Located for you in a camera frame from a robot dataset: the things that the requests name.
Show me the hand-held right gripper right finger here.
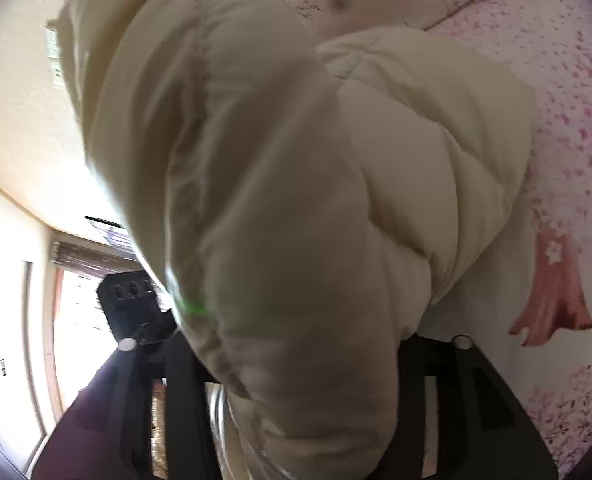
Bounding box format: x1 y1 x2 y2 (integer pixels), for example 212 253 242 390
376 334 559 480

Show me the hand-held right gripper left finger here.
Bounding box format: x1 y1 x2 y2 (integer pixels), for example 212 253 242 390
30 327 227 480

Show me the cream puffer jacket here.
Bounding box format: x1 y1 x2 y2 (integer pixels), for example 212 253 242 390
56 0 537 480

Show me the window with blinds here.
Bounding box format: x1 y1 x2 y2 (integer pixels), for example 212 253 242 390
50 240 169 413

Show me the black curtain rod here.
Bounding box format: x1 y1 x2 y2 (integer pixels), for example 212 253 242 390
83 215 129 231

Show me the white door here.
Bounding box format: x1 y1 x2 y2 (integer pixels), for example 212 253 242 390
18 259 59 463

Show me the pink floral bed sheet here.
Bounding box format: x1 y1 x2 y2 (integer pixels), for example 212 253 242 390
416 0 592 478

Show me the white wall fixture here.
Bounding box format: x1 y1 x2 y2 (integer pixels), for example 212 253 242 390
44 25 67 92

